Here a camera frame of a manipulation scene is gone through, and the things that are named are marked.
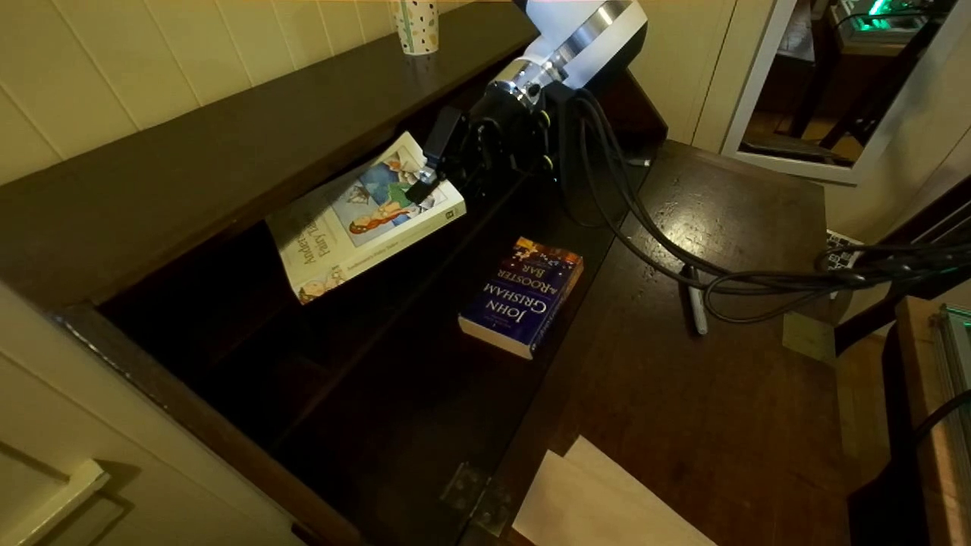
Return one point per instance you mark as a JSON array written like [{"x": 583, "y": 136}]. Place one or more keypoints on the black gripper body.
[{"x": 495, "y": 136}]

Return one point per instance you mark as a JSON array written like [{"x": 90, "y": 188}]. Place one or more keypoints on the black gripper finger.
[{"x": 425, "y": 183}]

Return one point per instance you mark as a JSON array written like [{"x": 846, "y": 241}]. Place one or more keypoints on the white illustrated fairy tales book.
[{"x": 353, "y": 228}]

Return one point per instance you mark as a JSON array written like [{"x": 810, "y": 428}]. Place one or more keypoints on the dark blue Grisham paperback book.
[{"x": 519, "y": 298}]

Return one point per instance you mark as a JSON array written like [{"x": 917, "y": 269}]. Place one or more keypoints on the white dotted paper cup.
[{"x": 417, "y": 25}]

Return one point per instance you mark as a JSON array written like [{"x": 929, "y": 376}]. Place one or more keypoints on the dark wooden secretary desk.
[{"x": 201, "y": 183}]

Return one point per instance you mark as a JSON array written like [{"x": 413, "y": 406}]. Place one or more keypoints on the black marker with white label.
[{"x": 696, "y": 306}]

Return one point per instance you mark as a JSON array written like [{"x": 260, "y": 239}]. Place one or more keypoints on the brass desk hinge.
[{"x": 476, "y": 500}]

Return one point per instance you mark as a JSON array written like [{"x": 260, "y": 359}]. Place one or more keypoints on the beige paper sheets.
[{"x": 596, "y": 500}]

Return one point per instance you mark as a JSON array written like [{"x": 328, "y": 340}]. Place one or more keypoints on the white floor vent grille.
[{"x": 839, "y": 253}]

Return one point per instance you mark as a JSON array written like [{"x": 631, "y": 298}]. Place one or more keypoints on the white framed window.
[{"x": 912, "y": 93}]

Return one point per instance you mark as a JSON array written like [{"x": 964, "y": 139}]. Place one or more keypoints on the wooden chair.
[{"x": 912, "y": 284}]

